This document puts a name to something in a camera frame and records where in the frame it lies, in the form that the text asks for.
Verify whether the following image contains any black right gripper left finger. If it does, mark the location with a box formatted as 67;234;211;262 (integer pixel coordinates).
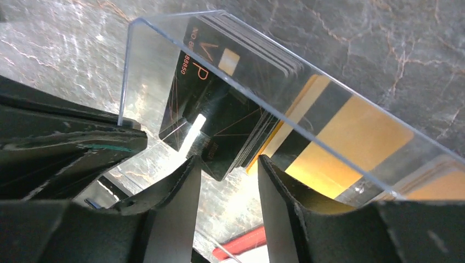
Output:
112;156;201;262

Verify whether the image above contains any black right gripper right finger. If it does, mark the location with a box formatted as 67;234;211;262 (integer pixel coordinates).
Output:
258;155;464;262

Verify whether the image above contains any gold VIP card stack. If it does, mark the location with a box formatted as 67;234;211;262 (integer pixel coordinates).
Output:
373;155;464;201

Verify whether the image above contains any red leather card holder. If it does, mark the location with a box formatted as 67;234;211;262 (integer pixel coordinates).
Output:
212;225;270;263

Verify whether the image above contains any black VIP card stack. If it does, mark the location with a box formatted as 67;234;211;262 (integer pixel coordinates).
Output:
158;15;305;181

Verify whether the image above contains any clear acrylic card tray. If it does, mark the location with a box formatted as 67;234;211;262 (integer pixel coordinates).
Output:
120;11;464;206

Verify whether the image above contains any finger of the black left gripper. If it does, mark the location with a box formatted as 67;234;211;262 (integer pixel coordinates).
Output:
1;76;148;200

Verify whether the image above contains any gold card stack middle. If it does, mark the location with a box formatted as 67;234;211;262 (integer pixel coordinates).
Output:
255;74;414;203

